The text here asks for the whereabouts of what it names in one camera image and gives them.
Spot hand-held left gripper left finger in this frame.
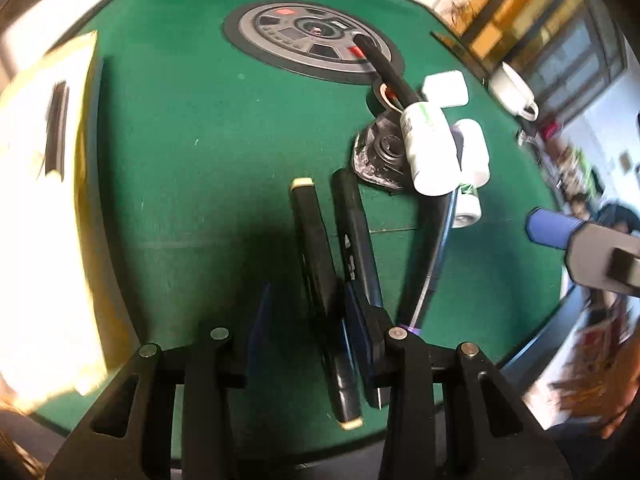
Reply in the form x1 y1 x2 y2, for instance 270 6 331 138
45 281 274 480

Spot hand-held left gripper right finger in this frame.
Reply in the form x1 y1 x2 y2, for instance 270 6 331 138
343 281 571 480

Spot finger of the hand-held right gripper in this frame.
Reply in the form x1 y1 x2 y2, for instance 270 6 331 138
525 207 587 252

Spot black marker yellow caps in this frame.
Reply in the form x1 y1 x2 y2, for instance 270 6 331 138
290 178 364 431

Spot white charger plug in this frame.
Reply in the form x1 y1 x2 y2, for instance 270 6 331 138
421 70 470 109

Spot white bottle green label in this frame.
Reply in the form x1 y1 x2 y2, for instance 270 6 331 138
451 184 484 229

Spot white round container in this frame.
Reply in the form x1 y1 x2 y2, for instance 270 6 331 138
456 118 491 189

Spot white bottle black text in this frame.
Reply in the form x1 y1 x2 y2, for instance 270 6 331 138
399 101 462 197

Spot white cup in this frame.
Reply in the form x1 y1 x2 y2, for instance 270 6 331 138
488 62 540 121

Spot glass door cabinet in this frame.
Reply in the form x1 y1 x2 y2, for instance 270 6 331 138
522 0 632 113

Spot black tape roll red core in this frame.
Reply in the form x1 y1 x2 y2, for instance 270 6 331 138
366 79 407 117

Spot yellow box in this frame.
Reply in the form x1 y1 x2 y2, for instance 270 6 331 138
0 30 109 413

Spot black strip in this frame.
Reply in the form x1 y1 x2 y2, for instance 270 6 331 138
43 81 71 182

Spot round grey control panel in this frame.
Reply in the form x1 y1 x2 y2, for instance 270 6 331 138
223 0 405 85

